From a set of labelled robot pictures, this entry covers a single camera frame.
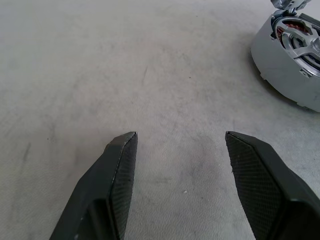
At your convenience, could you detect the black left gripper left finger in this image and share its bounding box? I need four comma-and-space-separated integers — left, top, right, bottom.
49, 131, 139, 240

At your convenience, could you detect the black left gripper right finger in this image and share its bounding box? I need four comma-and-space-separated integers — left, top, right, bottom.
225, 131, 320, 240

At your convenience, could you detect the silver motor housing with lid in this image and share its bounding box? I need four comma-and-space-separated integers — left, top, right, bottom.
249, 0, 320, 113

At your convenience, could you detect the silver spoked rotor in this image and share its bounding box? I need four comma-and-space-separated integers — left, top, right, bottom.
276, 16, 320, 76

